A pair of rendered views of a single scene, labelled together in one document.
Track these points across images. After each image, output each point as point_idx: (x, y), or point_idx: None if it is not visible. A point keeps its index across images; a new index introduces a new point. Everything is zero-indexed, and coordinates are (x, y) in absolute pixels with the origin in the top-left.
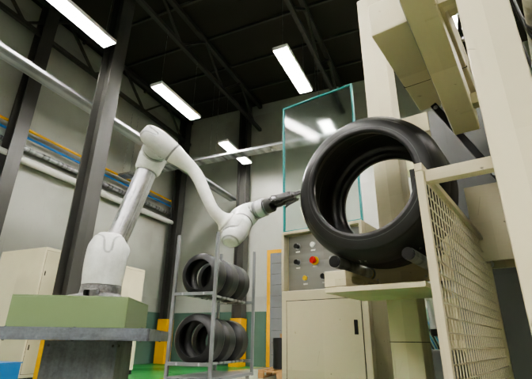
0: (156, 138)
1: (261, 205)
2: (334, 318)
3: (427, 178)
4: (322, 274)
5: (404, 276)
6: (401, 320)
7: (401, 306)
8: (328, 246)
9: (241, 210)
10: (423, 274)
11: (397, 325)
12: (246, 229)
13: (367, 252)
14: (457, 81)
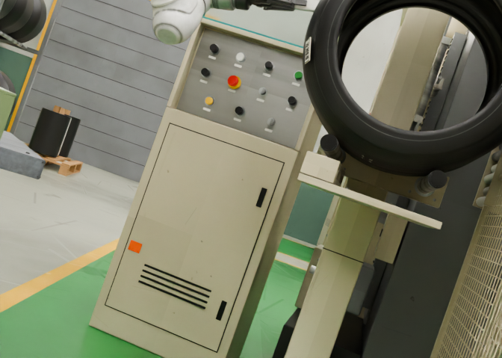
0: None
1: None
2: (234, 175)
3: None
4: (240, 107)
5: (381, 179)
6: (350, 229)
7: (358, 213)
8: (327, 116)
9: None
10: (407, 188)
11: (341, 232)
12: (197, 24)
13: (384, 152)
14: None
